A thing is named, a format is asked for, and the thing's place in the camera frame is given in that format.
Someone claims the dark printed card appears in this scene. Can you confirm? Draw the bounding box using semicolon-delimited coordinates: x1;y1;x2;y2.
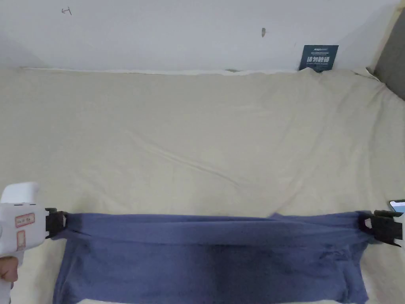
298;44;339;73

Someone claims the grey padded headboard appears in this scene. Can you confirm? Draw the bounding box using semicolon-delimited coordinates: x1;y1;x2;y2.
373;9;405;102

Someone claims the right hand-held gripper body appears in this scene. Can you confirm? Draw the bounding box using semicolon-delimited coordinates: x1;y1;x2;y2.
394;211;405;242

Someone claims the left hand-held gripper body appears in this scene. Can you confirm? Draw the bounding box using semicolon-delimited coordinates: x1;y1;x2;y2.
0;182;53;304

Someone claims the dark blue shirt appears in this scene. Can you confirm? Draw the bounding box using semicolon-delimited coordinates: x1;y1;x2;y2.
52;212;378;304

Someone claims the bed with beige sheet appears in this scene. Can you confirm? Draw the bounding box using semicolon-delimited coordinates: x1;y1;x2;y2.
0;66;405;304

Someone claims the person's left hand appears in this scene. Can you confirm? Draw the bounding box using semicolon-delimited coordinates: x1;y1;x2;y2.
0;256;19;282

